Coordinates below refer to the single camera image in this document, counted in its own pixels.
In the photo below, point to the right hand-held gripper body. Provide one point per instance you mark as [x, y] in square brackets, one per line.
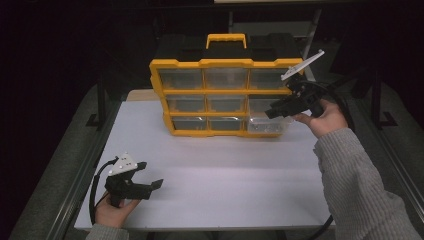
[305, 96]

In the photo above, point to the set of closed clear drawers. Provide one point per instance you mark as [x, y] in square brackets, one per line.
[181, 78]

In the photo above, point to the person's left hand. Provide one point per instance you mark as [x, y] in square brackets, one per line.
[111, 215]

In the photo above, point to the clear plastic drawer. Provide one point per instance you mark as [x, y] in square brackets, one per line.
[263, 125]

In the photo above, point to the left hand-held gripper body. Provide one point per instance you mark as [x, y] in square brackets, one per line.
[124, 186]

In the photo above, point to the person's right hand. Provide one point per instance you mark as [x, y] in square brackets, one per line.
[328, 121]

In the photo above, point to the dark metal stand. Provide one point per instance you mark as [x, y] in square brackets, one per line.
[100, 110]
[378, 103]

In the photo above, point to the metal table rail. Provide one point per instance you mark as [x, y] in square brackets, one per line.
[80, 173]
[400, 173]

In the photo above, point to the white metal frame post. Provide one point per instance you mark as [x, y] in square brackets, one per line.
[311, 30]

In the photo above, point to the yellow and black organizer box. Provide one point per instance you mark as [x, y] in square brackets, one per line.
[226, 62]

